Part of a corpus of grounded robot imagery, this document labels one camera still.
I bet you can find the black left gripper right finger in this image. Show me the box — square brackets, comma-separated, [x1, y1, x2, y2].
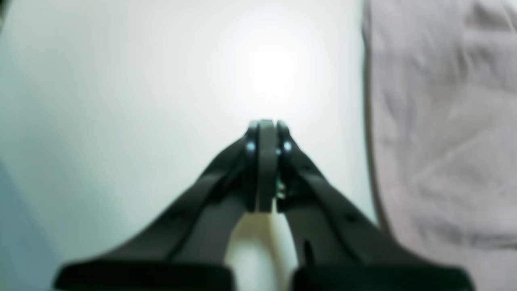
[277, 121, 473, 291]

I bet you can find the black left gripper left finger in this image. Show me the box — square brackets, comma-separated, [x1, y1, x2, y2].
[54, 121, 260, 291]

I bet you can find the mauve t-shirt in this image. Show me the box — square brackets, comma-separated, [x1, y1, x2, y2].
[363, 0, 517, 291]

